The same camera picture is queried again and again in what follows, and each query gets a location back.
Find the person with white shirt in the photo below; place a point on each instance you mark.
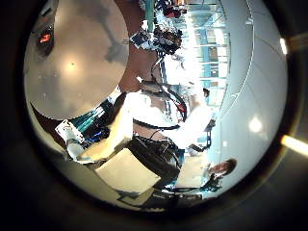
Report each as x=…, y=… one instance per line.
x=223, y=166

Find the blue framed window wall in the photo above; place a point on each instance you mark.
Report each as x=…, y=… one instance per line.
x=211, y=54

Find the teal table base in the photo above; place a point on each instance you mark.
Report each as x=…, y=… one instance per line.
x=89, y=118

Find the distant dark-haired person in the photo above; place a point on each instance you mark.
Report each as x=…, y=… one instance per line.
x=206, y=93

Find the black vase red inside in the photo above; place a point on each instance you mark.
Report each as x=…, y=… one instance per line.
x=45, y=40

